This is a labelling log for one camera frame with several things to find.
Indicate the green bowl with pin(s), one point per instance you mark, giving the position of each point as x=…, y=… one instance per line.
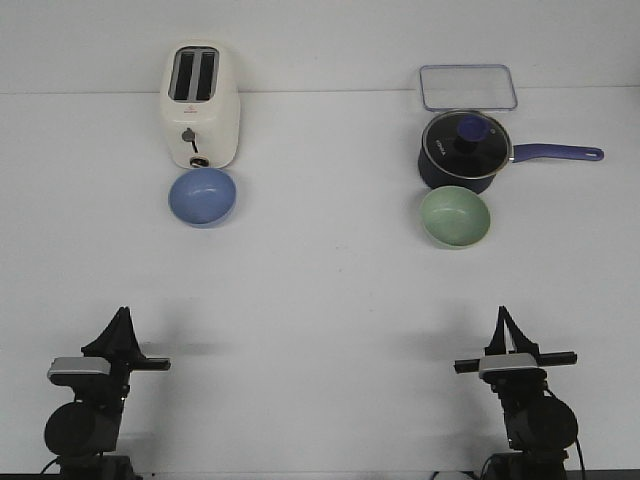
x=454, y=217

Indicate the glass pot lid blue knob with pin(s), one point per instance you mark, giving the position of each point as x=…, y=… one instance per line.
x=466, y=144

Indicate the blue bowl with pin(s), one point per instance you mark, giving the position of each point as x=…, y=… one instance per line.
x=202, y=198

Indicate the dark blue saucepan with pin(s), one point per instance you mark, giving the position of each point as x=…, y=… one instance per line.
x=434, y=178

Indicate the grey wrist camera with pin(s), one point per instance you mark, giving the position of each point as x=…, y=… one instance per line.
x=69, y=371
x=505, y=363

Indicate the cream white two-slot toaster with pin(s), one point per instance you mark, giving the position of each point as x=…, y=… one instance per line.
x=200, y=105

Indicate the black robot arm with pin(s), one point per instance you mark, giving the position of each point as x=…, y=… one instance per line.
x=83, y=433
x=539, y=426

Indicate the clear plastic container blue rim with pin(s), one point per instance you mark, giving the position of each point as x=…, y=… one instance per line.
x=487, y=87

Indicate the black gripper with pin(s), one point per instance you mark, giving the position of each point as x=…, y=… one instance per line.
x=113, y=388
x=533, y=378

